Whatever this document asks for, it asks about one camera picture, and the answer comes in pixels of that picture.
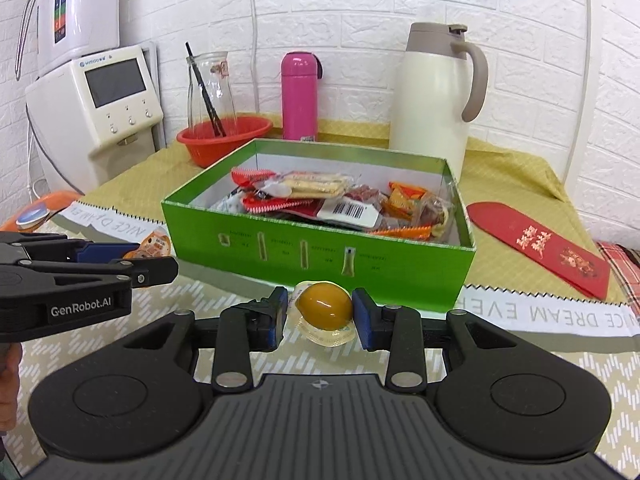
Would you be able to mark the yellow jelly cup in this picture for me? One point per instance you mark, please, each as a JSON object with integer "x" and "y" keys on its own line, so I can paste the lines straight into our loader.
{"x": 322, "y": 305}

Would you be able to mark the red plastic basin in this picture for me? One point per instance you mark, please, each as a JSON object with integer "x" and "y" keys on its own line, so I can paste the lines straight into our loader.
{"x": 210, "y": 152}

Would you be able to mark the yellow tablecloth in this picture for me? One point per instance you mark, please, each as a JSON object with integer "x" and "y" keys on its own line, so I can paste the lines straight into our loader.
{"x": 515, "y": 175}

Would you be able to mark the person's left hand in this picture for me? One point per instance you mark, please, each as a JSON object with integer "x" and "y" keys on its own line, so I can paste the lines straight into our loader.
{"x": 10, "y": 390}

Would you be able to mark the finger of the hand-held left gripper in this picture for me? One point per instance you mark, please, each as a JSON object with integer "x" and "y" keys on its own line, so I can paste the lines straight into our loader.
{"x": 150, "y": 272}
{"x": 107, "y": 254}

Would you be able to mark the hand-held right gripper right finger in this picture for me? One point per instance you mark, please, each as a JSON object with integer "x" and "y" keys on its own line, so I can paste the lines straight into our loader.
{"x": 361, "y": 321}

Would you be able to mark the glass carafe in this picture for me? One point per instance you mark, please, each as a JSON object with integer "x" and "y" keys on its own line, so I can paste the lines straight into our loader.
{"x": 226, "y": 95}

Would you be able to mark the green cardboard box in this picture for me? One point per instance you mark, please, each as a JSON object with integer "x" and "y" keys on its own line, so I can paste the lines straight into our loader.
{"x": 400, "y": 270}

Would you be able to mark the clear wrapped snack packet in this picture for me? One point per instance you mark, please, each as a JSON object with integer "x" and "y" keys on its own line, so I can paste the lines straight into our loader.
{"x": 435, "y": 215}

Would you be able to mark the clear cracker packet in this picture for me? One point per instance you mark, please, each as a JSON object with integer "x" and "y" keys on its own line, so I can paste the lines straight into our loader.
{"x": 315, "y": 185}

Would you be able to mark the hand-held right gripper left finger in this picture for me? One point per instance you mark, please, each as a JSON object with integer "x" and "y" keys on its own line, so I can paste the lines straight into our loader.
{"x": 280, "y": 316}

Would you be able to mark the white wall water purifier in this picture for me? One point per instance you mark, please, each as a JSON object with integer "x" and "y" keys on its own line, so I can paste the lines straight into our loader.
{"x": 95, "y": 10}

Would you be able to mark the red and white snack packet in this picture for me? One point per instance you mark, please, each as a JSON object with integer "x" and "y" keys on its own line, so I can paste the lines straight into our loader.
{"x": 250, "y": 177}

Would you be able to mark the beige patterned table mat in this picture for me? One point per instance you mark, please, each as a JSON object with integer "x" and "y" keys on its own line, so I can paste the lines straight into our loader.
{"x": 575, "y": 385}

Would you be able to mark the black stirring stick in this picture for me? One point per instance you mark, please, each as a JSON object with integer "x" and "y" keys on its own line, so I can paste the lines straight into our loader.
{"x": 202, "y": 85}

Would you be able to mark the orange and blue lid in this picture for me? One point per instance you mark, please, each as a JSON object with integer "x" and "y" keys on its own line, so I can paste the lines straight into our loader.
{"x": 35, "y": 212}

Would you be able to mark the small orange jelly packet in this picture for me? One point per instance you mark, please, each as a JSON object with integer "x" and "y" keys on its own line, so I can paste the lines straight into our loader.
{"x": 156, "y": 247}

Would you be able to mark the red plaid cloth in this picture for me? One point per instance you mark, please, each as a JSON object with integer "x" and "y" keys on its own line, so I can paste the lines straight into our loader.
{"x": 625, "y": 270}

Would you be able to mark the white barcode label packet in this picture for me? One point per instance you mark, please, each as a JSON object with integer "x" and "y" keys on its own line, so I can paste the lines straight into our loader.
{"x": 350, "y": 210}

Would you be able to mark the pink thermos bottle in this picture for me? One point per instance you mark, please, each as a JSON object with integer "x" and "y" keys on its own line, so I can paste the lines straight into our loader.
{"x": 300, "y": 100}

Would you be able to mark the white countertop water dispenser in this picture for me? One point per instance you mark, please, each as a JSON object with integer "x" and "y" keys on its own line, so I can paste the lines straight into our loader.
{"x": 60, "y": 130}

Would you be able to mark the cream thermos jug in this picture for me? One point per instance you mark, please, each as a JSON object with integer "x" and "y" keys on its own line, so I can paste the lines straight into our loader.
{"x": 430, "y": 110}

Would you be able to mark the red envelope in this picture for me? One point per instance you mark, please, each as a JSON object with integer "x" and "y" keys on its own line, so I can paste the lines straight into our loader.
{"x": 500, "y": 220}

